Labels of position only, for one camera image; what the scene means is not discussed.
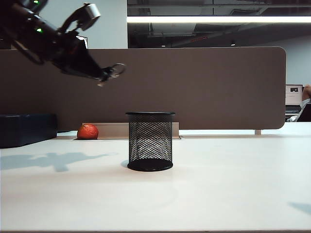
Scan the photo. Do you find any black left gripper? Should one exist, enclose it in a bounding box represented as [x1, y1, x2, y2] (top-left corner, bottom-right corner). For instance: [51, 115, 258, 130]
[50, 30, 110, 82]

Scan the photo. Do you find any black mesh basket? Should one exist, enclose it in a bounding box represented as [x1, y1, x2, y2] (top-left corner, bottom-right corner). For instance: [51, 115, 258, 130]
[125, 111, 176, 172]

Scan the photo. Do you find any small framed sign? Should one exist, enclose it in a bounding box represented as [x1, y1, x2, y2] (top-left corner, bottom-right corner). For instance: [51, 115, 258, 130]
[75, 35, 88, 49]

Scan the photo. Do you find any red orange round fruit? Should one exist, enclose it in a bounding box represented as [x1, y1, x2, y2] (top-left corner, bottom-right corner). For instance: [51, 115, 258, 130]
[77, 123, 99, 140]

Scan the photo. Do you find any black box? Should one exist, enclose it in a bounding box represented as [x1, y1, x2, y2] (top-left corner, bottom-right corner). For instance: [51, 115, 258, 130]
[0, 113, 58, 149]

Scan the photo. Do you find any brown desk divider panel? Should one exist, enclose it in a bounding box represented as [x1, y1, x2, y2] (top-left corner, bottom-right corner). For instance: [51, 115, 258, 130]
[0, 46, 287, 131]

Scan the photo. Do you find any ceiling light strip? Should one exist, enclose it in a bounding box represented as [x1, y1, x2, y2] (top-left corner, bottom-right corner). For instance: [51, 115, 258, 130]
[126, 16, 311, 24]

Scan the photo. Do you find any computer monitor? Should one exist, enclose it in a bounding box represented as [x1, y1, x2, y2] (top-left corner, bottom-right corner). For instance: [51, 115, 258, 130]
[285, 84, 304, 105]

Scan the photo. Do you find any seated person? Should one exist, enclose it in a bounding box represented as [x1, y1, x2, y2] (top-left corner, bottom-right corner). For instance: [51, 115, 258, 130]
[286, 84, 311, 122]

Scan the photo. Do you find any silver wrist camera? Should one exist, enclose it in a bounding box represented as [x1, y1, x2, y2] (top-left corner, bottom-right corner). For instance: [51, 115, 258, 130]
[58, 2, 102, 34]

